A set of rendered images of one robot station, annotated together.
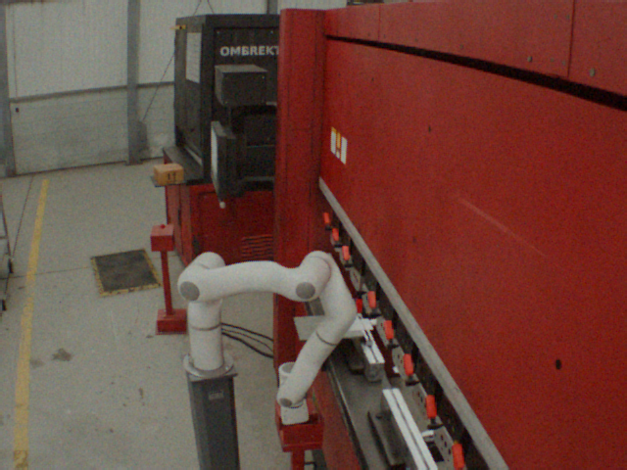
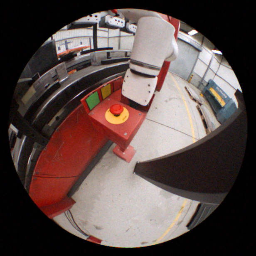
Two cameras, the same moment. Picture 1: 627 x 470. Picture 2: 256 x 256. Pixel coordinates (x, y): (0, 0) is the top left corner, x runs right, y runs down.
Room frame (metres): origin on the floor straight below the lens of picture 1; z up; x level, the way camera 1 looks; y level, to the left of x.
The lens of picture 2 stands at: (1.75, 0.16, 0.95)
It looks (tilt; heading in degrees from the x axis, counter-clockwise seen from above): 60 degrees down; 218
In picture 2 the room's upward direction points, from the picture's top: 7 degrees clockwise
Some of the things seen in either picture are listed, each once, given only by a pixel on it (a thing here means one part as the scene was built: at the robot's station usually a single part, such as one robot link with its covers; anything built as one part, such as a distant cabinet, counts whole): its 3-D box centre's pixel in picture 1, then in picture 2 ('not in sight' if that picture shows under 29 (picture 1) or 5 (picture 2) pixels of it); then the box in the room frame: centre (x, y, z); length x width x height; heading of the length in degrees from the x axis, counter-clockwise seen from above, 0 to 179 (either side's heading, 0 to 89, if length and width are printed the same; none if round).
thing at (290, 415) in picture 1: (294, 410); (139, 84); (1.57, 0.04, 0.85); 0.10 x 0.07 x 0.11; 103
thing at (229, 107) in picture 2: not in sight; (217, 99); (-4.30, 2.73, 0.87); 3.02 x 1.35 x 1.75; 25
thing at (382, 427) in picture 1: (385, 438); (119, 59); (1.38, -0.28, 0.89); 0.30 x 0.05 x 0.03; 11
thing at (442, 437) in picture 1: (459, 428); not in sight; (1.02, -0.41, 1.25); 0.15 x 0.09 x 0.17; 11
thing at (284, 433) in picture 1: (298, 419); (122, 110); (1.62, 0.03, 0.75); 0.20 x 0.16 x 0.18; 13
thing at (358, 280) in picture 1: (365, 267); not in sight; (2.00, -0.21, 1.25); 0.15 x 0.09 x 0.17; 11
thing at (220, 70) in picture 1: (237, 137); not in sight; (3.12, 0.47, 1.53); 0.51 x 0.25 x 0.85; 16
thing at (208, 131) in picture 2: not in sight; (208, 121); (-0.87, 1.56, 0.07); 1.20 x 0.81 x 0.14; 29
